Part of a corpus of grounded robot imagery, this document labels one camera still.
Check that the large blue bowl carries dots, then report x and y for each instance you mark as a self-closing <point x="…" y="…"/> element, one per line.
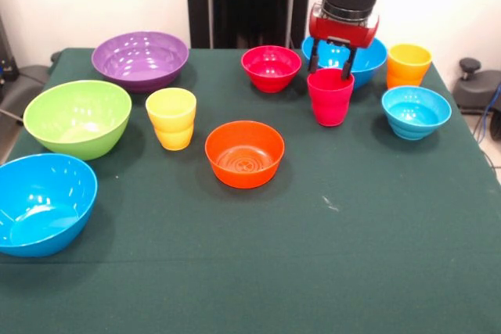
<point x="370" y="64"/>
<point x="43" y="209"/>

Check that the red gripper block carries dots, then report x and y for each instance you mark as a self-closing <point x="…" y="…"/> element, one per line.
<point x="344" y="31"/>

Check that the large green bowl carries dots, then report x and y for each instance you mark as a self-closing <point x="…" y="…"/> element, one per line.
<point x="78" y="119"/>

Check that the dark green tablecloth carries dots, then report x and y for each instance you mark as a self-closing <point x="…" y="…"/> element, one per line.
<point x="274" y="232"/>

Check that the yellow cup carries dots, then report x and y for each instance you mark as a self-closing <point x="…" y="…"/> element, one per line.
<point x="171" y="123"/>

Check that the orange cup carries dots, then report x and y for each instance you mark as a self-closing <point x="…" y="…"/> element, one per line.
<point x="409" y="66"/>

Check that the grey stand base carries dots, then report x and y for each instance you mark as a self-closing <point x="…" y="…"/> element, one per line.
<point x="27" y="76"/>

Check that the black stand base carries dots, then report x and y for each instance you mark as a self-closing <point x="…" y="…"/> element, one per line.
<point x="481" y="89"/>

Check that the large purple bowl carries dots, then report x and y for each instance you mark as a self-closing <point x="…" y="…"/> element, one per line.
<point x="139" y="62"/>

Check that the crimson small bowl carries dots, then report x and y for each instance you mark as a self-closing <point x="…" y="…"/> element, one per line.
<point x="271" y="72"/>

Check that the crimson cup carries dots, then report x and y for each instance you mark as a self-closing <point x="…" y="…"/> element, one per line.
<point x="330" y="101"/>

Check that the orange bowl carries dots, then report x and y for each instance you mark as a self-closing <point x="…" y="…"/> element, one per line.
<point x="244" y="154"/>

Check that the small blue bowl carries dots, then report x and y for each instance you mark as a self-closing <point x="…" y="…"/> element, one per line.
<point x="416" y="113"/>

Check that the black equipment box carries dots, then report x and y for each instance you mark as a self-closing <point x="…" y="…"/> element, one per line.
<point x="6" y="60"/>

